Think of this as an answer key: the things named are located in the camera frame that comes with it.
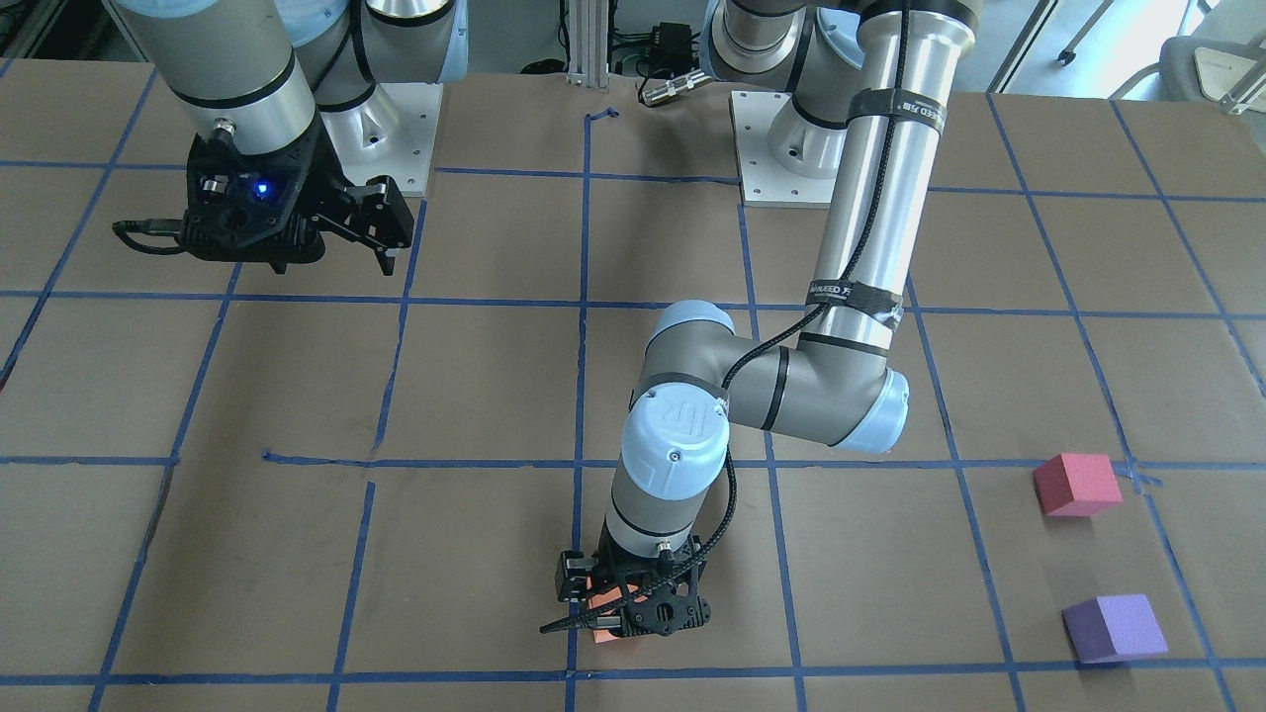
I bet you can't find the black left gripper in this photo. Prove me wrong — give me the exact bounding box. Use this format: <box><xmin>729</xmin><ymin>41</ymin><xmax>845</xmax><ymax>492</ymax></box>
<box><xmin>556</xmin><ymin>530</ymin><xmax>674</xmax><ymax>603</ymax></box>

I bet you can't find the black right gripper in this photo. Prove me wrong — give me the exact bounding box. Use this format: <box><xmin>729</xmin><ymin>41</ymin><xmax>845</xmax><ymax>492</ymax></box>
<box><xmin>287</xmin><ymin>117</ymin><xmax>414</xmax><ymax>276</ymax></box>

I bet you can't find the orange foam cube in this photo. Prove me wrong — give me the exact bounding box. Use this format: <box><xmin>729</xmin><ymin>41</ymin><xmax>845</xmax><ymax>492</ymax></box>
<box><xmin>585</xmin><ymin>587</ymin><xmax>627</xmax><ymax>645</ymax></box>

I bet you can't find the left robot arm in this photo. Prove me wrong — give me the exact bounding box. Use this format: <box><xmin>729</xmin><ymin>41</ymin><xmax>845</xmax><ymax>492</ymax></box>
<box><xmin>556</xmin><ymin>1</ymin><xmax>982</xmax><ymax>612</ymax></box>

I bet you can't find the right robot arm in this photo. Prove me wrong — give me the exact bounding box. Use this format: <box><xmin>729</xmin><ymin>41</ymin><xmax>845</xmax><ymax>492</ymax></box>
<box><xmin>111</xmin><ymin>1</ymin><xmax>468</xmax><ymax>276</ymax></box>

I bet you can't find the pink foam cube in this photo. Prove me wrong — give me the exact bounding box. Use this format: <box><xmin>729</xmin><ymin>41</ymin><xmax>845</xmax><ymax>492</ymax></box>
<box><xmin>1033</xmin><ymin>452</ymin><xmax>1125</xmax><ymax>517</ymax></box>

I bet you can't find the purple foam cube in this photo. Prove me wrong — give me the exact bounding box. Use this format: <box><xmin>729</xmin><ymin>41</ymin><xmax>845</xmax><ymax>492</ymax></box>
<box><xmin>1061</xmin><ymin>593</ymin><xmax>1169</xmax><ymax>664</ymax></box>

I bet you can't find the office chair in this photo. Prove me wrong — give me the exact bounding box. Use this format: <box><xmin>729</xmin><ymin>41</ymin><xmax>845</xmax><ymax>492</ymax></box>
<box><xmin>1109</xmin><ymin>30</ymin><xmax>1265</xmax><ymax>117</ymax></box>

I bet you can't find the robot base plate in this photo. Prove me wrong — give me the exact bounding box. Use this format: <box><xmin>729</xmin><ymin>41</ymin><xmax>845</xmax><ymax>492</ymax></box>
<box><xmin>320</xmin><ymin>84</ymin><xmax>446</xmax><ymax>198</ymax></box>
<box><xmin>730</xmin><ymin>90</ymin><xmax>846</xmax><ymax>209</ymax></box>

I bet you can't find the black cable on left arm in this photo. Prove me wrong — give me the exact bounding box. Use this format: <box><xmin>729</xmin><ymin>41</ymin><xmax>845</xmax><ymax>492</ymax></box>
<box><xmin>539</xmin><ymin>0</ymin><xmax>917</xmax><ymax>636</ymax></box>

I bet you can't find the aluminium frame post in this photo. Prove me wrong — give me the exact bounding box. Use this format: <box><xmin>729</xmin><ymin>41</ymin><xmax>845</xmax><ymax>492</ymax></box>
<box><xmin>563</xmin><ymin>0</ymin><xmax>611</xmax><ymax>92</ymax></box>

